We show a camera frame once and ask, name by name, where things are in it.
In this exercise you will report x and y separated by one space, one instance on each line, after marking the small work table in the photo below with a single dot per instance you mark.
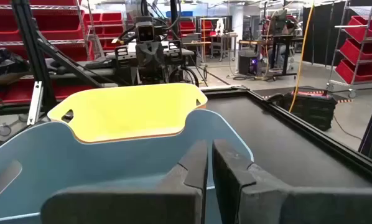
223 39

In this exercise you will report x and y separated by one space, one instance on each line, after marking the black curtain partition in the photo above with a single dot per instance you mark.
321 31

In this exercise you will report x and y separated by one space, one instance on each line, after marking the red plastic storage bin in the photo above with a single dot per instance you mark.
71 51
360 51
368 29
58 25
64 90
111 18
357 72

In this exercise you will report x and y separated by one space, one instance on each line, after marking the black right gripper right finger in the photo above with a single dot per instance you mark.
267 205

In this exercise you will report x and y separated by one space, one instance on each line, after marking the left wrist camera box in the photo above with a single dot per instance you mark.
145 32

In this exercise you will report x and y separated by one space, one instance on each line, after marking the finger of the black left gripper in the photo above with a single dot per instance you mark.
158 67
143 67

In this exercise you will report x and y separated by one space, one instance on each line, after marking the blue plastic bin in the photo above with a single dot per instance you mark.
80 161

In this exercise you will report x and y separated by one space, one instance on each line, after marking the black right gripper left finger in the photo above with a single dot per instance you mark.
127 205

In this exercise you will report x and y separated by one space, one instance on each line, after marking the black computer tower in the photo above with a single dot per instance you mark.
249 62

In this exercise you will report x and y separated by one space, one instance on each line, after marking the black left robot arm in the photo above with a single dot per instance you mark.
80 66

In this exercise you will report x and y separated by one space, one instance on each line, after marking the yellow plastic bin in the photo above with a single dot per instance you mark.
127 115

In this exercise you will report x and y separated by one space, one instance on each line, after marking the grey caster wheel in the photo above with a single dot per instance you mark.
3 129

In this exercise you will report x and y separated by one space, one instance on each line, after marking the red storage bins shelf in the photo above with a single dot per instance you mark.
357 43

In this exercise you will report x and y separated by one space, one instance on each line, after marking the black standing desk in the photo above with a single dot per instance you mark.
280 40

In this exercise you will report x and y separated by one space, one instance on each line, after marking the silver metal bracket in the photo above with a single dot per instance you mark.
35 102

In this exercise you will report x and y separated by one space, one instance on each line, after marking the black hard case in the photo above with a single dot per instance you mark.
310 109

